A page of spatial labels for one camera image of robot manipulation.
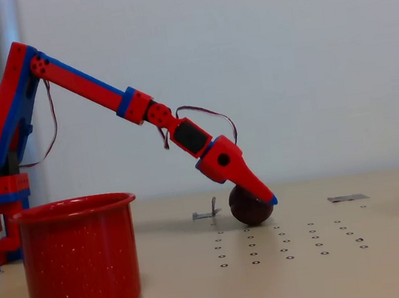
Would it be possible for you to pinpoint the dark red plum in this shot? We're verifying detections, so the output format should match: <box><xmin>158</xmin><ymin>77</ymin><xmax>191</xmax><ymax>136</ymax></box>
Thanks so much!
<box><xmin>226</xmin><ymin>180</ymin><xmax>277</xmax><ymax>229</ymax></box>

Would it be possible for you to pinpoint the red blue robot base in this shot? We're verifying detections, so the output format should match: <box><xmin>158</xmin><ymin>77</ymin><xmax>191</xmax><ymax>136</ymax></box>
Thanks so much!
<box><xmin>0</xmin><ymin>172</ymin><xmax>42</xmax><ymax>275</ymax></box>

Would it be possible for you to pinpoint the red enamel mug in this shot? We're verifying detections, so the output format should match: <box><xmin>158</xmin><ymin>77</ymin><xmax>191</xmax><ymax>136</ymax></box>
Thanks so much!
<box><xmin>8</xmin><ymin>189</ymin><xmax>151</xmax><ymax>298</ymax></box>

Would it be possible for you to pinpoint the flat grey metal plate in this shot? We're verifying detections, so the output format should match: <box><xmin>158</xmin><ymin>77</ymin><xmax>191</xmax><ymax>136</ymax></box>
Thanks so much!
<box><xmin>326</xmin><ymin>192</ymin><xmax>371</xmax><ymax>205</ymax></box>

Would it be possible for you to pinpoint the small grey metal bracket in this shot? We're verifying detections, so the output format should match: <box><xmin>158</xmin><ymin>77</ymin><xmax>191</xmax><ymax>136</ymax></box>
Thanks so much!
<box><xmin>189</xmin><ymin>195</ymin><xmax>223</xmax><ymax>221</ymax></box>

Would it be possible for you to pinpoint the red white gripper servo cable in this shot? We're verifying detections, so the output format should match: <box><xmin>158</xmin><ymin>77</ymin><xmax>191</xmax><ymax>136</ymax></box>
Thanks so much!
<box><xmin>158</xmin><ymin>99</ymin><xmax>240</xmax><ymax>155</ymax></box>

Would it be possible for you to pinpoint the red white arm servo cable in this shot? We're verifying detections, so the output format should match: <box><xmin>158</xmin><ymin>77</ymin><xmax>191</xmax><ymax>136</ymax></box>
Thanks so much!
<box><xmin>9</xmin><ymin>78</ymin><xmax>63</xmax><ymax>170</ymax></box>

